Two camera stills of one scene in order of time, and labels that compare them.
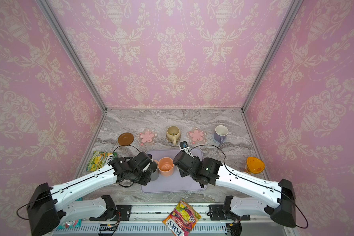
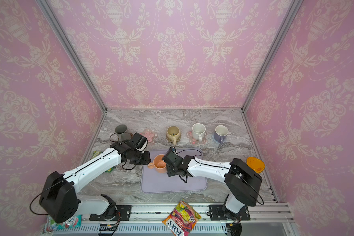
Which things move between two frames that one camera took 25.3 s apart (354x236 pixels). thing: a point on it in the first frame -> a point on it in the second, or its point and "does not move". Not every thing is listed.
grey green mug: (155, 174) -> (120, 130)
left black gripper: (147, 179) -> (147, 160)
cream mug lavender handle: (221, 132) does not move
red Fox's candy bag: (182, 219) does not move
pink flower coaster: (147, 136) does not move
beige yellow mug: (173, 132) does not move
